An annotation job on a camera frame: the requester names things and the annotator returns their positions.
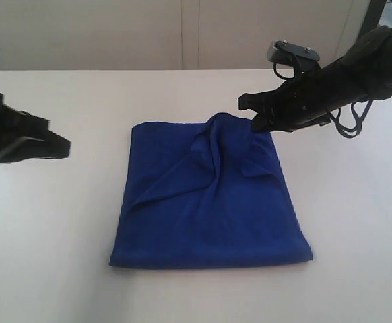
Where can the black window frame post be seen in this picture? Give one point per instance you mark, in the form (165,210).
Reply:
(372,16)

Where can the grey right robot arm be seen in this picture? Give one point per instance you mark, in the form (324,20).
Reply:
(369,60)

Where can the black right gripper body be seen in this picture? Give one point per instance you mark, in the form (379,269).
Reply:
(301,102)

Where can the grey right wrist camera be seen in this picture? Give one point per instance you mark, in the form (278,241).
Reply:
(292,55)

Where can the blue microfiber towel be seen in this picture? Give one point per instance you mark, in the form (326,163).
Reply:
(206,196)

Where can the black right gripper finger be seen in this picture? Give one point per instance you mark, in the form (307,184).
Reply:
(261,101)
(264,123)

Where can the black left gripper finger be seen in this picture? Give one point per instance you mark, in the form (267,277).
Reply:
(56,148)
(34,127)

